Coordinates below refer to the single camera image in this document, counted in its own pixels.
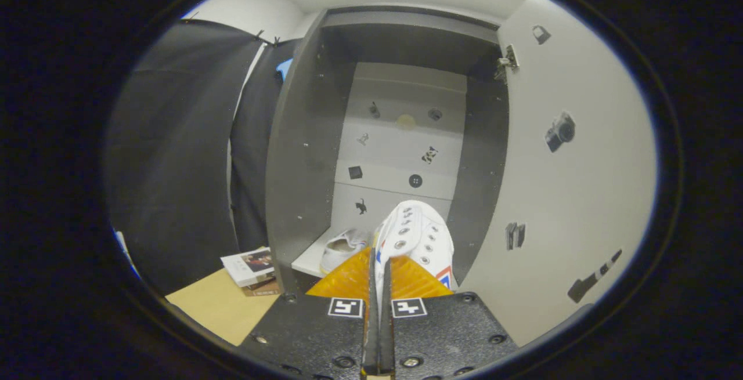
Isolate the white cabinet shelf board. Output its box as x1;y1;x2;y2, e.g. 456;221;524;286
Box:
291;228;349;279

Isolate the grey shoe cabinet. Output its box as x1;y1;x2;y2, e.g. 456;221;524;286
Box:
265;4;511;296

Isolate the metal door hinge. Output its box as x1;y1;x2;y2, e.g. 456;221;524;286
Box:
493;44;521;83

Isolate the pale grey shoe cabinet door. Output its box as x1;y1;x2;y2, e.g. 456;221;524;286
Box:
457;0;659;349

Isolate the black backdrop cloth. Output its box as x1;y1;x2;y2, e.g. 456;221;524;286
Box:
107;19;300;296

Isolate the brown book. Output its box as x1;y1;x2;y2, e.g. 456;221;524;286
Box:
241;278;282;298

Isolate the white cover book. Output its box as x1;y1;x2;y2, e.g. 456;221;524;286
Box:
221;247;276;288

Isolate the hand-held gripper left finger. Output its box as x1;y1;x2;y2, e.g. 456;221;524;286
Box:
238;247;379;380

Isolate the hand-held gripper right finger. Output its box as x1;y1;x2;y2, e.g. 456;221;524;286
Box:
378;255;519;380

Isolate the white canvas shoe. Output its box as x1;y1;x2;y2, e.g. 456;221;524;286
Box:
319;229;372;275
371;200;459;311

